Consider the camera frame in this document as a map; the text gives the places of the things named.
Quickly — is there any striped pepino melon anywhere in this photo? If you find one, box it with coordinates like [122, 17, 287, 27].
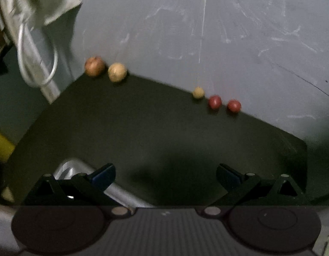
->
[108, 62, 127, 83]

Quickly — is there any red apple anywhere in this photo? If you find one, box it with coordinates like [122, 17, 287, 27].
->
[84, 56, 106, 77]

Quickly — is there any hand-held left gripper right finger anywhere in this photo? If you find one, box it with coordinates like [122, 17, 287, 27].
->
[197, 163, 307, 217]

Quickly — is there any metal tray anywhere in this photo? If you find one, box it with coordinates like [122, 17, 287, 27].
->
[54, 159, 154, 208]

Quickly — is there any white hose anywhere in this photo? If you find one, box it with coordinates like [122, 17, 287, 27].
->
[18, 23, 58, 87]

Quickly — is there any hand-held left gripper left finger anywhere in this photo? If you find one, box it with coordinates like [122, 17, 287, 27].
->
[23, 163, 131, 218]

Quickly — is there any white hanging towel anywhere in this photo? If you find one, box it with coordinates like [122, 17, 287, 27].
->
[0, 0, 82, 26]

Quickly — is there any red tomato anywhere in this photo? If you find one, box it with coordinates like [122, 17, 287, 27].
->
[209, 95, 222, 110]
[227, 99, 242, 113]

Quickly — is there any yellow jerrycan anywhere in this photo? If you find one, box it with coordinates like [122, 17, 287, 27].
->
[0, 129, 15, 163]

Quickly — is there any small tan round fruit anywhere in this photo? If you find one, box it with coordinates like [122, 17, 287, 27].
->
[192, 86, 205, 100]

